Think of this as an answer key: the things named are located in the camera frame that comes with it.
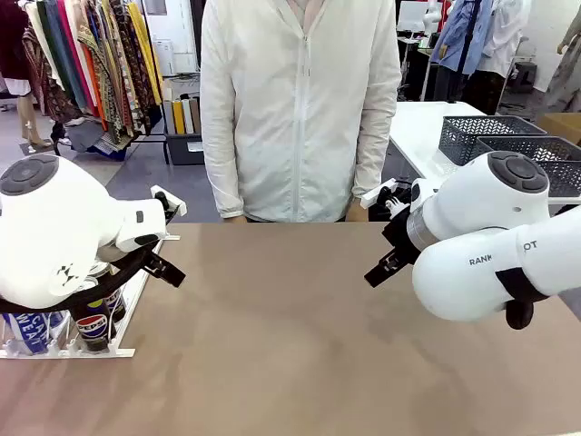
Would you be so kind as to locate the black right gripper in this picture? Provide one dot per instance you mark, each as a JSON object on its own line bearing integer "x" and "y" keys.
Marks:
{"x": 399, "y": 240}

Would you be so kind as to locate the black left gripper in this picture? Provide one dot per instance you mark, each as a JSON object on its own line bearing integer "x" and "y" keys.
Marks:
{"x": 154, "y": 260}

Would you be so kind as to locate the blue Pocari Sweat can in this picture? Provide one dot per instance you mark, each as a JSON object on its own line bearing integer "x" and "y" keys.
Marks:
{"x": 32, "y": 329}

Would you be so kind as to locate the grey plastic lattice basket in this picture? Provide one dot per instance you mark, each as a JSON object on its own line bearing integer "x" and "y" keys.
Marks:
{"x": 472, "y": 134}
{"x": 554, "y": 163}

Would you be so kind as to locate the person's left forearm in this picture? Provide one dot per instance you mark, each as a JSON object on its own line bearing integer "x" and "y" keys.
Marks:
{"x": 372, "y": 159}

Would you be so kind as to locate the person's right forearm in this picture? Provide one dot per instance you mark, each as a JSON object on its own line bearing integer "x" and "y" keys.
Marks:
{"x": 222, "y": 181}

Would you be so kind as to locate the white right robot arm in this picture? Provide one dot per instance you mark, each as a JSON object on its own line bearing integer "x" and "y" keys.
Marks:
{"x": 490, "y": 218}

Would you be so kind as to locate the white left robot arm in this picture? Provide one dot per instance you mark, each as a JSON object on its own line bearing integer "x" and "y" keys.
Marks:
{"x": 59, "y": 218}

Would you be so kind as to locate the white can dispenser rack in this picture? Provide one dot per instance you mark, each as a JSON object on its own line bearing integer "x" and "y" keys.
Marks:
{"x": 122, "y": 331}

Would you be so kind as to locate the person's left hand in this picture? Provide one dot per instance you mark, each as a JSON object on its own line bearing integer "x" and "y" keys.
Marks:
{"x": 357, "y": 212}

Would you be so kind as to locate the person's right hand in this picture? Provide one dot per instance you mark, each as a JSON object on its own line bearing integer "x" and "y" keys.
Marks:
{"x": 236, "y": 219}

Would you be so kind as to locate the grey storage bin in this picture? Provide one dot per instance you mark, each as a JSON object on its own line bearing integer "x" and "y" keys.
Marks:
{"x": 184, "y": 149}

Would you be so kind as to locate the white side table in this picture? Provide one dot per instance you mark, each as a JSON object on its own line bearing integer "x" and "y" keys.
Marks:
{"x": 417, "y": 131}

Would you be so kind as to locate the white board panel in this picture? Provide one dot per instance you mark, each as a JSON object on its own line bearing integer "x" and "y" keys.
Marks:
{"x": 187, "y": 115}
{"x": 169, "y": 117}

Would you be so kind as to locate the yellow board panel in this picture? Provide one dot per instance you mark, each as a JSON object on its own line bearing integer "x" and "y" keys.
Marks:
{"x": 179, "y": 117}

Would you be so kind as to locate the brown board panel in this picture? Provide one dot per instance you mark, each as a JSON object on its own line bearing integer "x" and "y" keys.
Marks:
{"x": 195, "y": 114}

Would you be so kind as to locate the grey fabric pile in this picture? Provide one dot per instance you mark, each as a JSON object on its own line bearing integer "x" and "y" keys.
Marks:
{"x": 86, "y": 136}

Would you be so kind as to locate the person in white jacket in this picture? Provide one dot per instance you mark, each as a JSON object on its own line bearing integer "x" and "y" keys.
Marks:
{"x": 295, "y": 113}

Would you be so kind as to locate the olive patterned hanging fabric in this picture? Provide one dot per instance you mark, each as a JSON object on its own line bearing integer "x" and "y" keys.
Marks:
{"x": 109, "y": 86}

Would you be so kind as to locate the orange hanging fabric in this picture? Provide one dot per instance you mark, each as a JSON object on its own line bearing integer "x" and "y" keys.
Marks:
{"x": 94, "y": 86}

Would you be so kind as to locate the beige display mannequin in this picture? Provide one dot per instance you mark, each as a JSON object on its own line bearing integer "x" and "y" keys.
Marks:
{"x": 28, "y": 118}

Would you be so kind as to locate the brown patterned garment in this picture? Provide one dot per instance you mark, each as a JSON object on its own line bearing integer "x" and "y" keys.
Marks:
{"x": 52, "y": 93}

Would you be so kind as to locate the white floor appliance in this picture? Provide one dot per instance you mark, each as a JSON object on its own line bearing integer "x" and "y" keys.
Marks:
{"x": 163, "y": 56}

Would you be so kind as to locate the dark patterned hanging fabric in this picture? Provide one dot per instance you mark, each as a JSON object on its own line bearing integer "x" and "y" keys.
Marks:
{"x": 132, "y": 59}

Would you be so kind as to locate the yellow hanging fabric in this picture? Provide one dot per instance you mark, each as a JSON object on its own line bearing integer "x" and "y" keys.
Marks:
{"x": 147, "y": 54}

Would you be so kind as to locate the brown cardboard box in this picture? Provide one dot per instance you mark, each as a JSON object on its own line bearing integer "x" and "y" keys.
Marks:
{"x": 563, "y": 125}

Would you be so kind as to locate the teal hanging fabric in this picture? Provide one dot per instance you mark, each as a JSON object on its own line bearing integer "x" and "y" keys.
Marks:
{"x": 67, "y": 59}

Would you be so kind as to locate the black clothes stand pole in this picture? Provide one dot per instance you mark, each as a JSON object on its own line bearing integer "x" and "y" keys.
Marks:
{"x": 467, "y": 45}

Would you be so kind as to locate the small black step stool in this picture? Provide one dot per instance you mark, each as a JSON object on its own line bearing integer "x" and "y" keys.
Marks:
{"x": 526, "y": 75}

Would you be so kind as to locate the blue hanging shirt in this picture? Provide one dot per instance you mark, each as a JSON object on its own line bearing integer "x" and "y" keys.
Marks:
{"x": 454, "y": 36}

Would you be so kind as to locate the green hanging fabric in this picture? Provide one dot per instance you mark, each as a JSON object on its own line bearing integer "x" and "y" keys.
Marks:
{"x": 51, "y": 41}

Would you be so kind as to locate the white hanging shirt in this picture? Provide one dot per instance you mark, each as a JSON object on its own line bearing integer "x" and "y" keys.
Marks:
{"x": 506, "y": 36}

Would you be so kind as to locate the mannequin in grey dress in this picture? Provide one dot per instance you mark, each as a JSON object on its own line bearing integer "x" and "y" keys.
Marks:
{"x": 565, "y": 77}

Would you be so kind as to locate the dark red garment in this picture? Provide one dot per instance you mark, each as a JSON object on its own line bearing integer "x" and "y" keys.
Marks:
{"x": 11, "y": 36}

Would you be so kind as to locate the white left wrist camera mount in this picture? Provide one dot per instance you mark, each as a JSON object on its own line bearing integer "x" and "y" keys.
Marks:
{"x": 174, "y": 205}

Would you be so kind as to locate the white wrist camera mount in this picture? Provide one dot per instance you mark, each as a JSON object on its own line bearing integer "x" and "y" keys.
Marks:
{"x": 174, "y": 205}
{"x": 377, "y": 193}

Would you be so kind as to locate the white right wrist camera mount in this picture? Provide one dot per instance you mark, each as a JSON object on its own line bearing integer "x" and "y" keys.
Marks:
{"x": 377, "y": 193}

